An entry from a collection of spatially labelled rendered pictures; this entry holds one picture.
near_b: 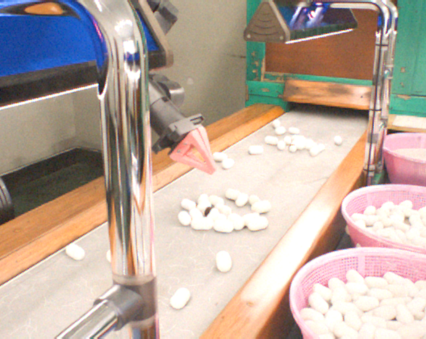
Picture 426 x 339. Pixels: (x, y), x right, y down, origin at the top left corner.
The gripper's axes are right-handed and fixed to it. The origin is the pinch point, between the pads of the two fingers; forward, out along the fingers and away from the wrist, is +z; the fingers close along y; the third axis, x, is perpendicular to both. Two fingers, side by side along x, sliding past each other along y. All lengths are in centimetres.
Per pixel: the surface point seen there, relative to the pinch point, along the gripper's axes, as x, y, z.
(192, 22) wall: 51, 170, -93
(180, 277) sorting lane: 3.3, -19.7, 10.4
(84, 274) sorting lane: 11.3, -25.9, 1.1
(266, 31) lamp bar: -21.8, 7.0, -9.8
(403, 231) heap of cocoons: -13.5, 10.8, 30.3
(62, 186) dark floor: 175, 132, -84
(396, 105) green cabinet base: -12, 86, 16
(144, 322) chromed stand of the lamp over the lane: -24, -52, 12
